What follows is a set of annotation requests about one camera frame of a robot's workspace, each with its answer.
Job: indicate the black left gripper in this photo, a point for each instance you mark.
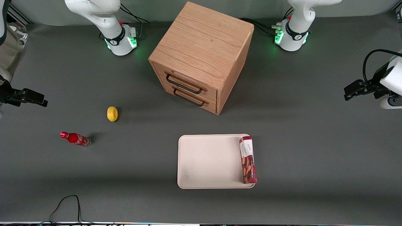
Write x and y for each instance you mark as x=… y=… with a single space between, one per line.
x=374 y=86

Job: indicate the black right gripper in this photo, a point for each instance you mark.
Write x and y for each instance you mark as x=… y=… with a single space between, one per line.
x=7 y=94

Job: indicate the red cookie box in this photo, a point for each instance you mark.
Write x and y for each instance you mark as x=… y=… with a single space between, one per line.
x=248 y=160

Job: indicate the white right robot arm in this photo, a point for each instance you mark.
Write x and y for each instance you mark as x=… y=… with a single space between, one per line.
x=116 y=37

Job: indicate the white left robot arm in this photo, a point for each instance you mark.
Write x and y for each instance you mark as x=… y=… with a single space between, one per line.
x=293 y=34

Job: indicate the beige plastic tray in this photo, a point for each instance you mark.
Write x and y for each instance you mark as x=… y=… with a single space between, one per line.
x=210 y=161

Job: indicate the red cola bottle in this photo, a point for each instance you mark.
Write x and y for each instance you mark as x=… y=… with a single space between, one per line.
x=75 y=138

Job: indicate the yellow lemon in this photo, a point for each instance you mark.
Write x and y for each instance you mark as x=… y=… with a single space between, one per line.
x=112 y=114

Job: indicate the wooden drawer front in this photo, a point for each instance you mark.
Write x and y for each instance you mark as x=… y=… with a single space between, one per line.
x=207 y=91
x=210 y=105

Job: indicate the wooden drawer cabinet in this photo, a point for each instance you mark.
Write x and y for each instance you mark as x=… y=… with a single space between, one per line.
x=204 y=44

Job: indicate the aluminium frame rail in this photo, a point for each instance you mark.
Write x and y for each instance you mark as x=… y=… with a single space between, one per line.
x=398 y=12
x=19 y=15

